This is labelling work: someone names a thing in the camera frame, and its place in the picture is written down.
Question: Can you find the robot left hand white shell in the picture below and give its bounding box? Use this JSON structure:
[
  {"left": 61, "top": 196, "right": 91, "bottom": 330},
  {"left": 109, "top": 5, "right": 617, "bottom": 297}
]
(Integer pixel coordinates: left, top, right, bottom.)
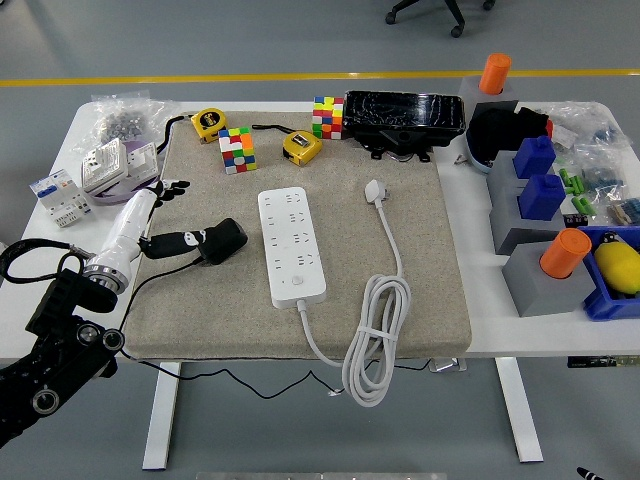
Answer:
[{"left": 91, "top": 178, "right": 209, "bottom": 275}]

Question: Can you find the black power adapter plug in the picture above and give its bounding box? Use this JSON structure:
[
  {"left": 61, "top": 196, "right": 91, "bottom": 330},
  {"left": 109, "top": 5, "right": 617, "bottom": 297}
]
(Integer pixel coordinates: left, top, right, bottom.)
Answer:
[{"left": 199, "top": 218, "right": 249, "bottom": 267}]

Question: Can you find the thin black adapter cord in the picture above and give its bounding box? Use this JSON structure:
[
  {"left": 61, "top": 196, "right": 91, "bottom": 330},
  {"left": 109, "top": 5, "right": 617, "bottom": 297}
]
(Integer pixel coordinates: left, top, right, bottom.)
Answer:
[{"left": 118, "top": 257, "right": 346, "bottom": 400}]

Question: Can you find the white power strip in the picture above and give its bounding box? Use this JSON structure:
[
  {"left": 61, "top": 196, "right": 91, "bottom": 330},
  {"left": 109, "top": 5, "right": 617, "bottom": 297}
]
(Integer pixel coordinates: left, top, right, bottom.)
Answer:
[{"left": 257, "top": 186, "right": 328, "bottom": 310}]

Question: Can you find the purple tape roll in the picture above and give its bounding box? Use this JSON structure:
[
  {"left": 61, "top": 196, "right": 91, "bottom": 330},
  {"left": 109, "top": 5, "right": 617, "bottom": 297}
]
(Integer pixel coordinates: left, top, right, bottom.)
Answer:
[{"left": 92, "top": 139, "right": 162, "bottom": 207}]

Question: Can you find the white socket box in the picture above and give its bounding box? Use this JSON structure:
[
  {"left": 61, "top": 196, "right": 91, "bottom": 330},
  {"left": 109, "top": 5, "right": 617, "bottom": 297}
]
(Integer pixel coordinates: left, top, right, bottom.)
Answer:
[{"left": 79, "top": 138, "right": 129, "bottom": 195}]

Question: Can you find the white circuit breaker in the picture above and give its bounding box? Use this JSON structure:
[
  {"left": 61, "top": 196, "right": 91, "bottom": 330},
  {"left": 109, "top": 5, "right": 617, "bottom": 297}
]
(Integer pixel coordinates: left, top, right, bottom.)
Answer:
[{"left": 28, "top": 168, "right": 96, "bottom": 230}]

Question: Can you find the white table leg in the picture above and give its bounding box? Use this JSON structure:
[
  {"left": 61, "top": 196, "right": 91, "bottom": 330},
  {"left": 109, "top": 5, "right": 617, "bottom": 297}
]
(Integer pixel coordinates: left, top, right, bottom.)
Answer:
[
  {"left": 142, "top": 360, "right": 182, "bottom": 471},
  {"left": 494, "top": 357, "right": 545, "bottom": 464}
]

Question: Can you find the plastic bag of screws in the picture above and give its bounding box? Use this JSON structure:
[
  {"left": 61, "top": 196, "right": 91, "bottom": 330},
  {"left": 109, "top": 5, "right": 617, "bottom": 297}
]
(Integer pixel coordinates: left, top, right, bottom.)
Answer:
[{"left": 74, "top": 89, "right": 179, "bottom": 161}]

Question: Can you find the black box under table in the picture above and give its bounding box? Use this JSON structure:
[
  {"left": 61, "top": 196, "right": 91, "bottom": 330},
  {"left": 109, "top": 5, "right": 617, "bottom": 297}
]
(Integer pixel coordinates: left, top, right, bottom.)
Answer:
[{"left": 567, "top": 354, "right": 640, "bottom": 370}]

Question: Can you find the grey-brown mat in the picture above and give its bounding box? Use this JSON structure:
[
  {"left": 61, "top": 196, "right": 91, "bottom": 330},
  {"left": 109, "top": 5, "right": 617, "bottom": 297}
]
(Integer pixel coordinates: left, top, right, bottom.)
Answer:
[{"left": 122, "top": 110, "right": 474, "bottom": 361}]

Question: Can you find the yellow tape measure round label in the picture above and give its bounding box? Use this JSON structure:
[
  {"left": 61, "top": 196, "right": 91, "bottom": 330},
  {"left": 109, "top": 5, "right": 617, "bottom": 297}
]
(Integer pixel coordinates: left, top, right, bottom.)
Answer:
[{"left": 191, "top": 107, "right": 227, "bottom": 145}]

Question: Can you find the colourful puzzle cube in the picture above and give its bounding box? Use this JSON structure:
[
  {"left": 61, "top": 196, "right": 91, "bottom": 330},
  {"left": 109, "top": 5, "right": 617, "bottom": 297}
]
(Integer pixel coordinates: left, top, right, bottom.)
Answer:
[
  {"left": 312, "top": 95, "right": 346, "bottom": 141},
  {"left": 217, "top": 126, "right": 258, "bottom": 176}
]

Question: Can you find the blue storage bin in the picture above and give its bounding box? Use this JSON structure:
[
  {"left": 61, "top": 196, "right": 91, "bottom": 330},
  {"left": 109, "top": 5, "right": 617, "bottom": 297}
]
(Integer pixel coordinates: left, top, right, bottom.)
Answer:
[{"left": 577, "top": 224, "right": 640, "bottom": 322}]

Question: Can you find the grey block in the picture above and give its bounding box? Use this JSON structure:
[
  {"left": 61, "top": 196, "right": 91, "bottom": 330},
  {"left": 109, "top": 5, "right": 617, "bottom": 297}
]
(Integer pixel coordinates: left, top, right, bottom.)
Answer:
[
  {"left": 487, "top": 148, "right": 531, "bottom": 201},
  {"left": 501, "top": 242, "right": 599, "bottom": 319},
  {"left": 459, "top": 74, "right": 522, "bottom": 117},
  {"left": 488, "top": 185, "right": 571, "bottom": 256}
]

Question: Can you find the yellow lemon toy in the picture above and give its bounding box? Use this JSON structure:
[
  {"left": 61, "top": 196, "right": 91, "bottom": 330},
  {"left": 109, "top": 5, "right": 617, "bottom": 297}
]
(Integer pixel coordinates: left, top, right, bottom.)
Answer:
[{"left": 593, "top": 242, "right": 640, "bottom": 295}]

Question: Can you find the orange cylinder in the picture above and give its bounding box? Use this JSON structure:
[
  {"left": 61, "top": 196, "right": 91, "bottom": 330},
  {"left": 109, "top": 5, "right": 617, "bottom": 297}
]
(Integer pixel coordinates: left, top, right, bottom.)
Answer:
[
  {"left": 538, "top": 228, "right": 594, "bottom": 280},
  {"left": 478, "top": 52, "right": 513, "bottom": 96}
]

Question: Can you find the plastic bag of blue parts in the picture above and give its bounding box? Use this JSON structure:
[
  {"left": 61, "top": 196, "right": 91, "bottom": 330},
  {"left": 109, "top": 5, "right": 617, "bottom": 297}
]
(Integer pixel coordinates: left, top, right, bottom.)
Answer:
[
  {"left": 607, "top": 197, "right": 640, "bottom": 229},
  {"left": 574, "top": 144, "right": 629, "bottom": 194}
]

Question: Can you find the blue block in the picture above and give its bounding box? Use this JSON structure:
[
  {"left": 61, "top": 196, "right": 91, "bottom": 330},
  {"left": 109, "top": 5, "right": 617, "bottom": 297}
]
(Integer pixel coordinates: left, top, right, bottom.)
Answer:
[
  {"left": 517, "top": 173, "right": 568, "bottom": 222},
  {"left": 513, "top": 135, "right": 558, "bottom": 180}
]

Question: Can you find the black plastic tray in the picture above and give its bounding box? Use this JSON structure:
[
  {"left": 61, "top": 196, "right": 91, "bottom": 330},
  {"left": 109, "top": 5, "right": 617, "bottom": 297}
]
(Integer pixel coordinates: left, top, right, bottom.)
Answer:
[{"left": 343, "top": 89, "right": 467, "bottom": 164}]

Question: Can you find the white blue bowl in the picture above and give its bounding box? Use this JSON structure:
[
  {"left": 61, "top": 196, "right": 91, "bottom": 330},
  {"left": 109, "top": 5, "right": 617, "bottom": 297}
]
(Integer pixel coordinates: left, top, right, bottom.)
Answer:
[{"left": 464, "top": 127, "right": 496, "bottom": 175}]

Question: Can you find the clear plastic bag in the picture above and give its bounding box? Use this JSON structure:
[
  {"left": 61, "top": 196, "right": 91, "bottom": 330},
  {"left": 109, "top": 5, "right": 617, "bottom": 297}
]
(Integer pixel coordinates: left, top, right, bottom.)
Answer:
[{"left": 547, "top": 102, "right": 626, "bottom": 151}]

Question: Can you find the black cloth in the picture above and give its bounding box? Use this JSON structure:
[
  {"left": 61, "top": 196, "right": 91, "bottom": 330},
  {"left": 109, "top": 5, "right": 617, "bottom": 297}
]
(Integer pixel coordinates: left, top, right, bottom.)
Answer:
[{"left": 467, "top": 105, "right": 551, "bottom": 166}]

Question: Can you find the black office chair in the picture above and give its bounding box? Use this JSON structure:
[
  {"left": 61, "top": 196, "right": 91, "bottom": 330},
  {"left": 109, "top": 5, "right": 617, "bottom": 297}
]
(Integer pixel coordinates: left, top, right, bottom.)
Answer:
[{"left": 384, "top": 0, "right": 496, "bottom": 39}]

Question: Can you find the white wall socket panel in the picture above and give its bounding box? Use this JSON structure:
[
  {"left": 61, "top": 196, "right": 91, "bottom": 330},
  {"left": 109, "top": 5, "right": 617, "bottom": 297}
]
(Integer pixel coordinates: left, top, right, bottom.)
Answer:
[{"left": 125, "top": 142, "right": 160, "bottom": 179}]

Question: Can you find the thick black cable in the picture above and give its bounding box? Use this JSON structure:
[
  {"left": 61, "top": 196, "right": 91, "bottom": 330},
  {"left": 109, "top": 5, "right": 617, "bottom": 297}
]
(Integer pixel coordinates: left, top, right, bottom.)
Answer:
[{"left": 154, "top": 114, "right": 194, "bottom": 154}]

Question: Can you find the metal bracket under table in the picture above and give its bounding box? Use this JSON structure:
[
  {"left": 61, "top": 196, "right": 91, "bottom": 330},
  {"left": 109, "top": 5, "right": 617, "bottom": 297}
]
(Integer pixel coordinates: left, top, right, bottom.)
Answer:
[{"left": 428, "top": 357, "right": 469, "bottom": 374}]

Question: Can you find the yellow tape measure black strap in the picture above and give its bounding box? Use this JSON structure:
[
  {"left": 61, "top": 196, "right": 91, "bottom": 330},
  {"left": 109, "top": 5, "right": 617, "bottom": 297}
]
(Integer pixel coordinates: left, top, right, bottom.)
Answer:
[{"left": 251, "top": 123, "right": 324, "bottom": 168}]

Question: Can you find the white power strip cord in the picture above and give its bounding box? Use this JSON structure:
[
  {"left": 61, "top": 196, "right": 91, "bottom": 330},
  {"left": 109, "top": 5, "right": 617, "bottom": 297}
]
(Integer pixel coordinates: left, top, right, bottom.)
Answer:
[{"left": 296, "top": 178, "right": 413, "bottom": 409}]

